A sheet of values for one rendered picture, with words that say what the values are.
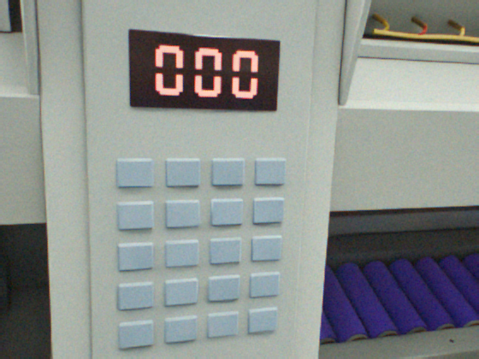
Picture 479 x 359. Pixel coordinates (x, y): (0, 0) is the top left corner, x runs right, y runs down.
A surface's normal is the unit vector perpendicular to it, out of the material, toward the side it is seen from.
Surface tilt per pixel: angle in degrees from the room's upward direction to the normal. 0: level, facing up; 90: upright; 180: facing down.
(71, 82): 90
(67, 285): 90
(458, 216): 109
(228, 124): 90
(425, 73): 19
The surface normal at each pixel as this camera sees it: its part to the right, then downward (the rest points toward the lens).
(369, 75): 0.18, -0.83
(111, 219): 0.36, 0.26
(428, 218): 0.32, 0.56
